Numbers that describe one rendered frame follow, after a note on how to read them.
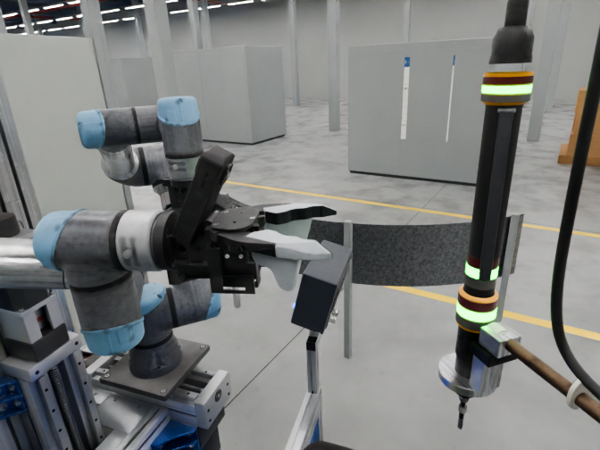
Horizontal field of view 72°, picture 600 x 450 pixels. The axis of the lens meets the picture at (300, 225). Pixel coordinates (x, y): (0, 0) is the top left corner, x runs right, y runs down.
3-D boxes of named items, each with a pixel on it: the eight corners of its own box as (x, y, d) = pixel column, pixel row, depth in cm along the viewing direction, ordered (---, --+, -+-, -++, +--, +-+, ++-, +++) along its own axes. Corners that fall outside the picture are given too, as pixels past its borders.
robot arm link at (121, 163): (99, 156, 124) (70, 95, 78) (137, 152, 127) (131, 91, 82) (106, 194, 123) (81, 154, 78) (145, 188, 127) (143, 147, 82)
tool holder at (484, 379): (523, 400, 49) (537, 331, 45) (473, 417, 47) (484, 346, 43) (470, 354, 57) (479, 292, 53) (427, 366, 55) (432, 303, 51)
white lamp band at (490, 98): (540, 100, 39) (542, 92, 38) (503, 104, 37) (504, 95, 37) (505, 97, 43) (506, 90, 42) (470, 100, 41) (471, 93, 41)
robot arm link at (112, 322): (151, 310, 64) (137, 245, 60) (145, 354, 54) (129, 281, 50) (96, 319, 62) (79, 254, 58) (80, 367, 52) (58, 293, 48)
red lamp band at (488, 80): (544, 82, 38) (545, 74, 38) (505, 85, 37) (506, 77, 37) (507, 81, 42) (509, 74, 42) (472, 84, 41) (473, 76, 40)
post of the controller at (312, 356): (317, 394, 130) (315, 343, 122) (307, 392, 130) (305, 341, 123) (319, 387, 132) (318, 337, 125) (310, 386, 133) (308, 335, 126)
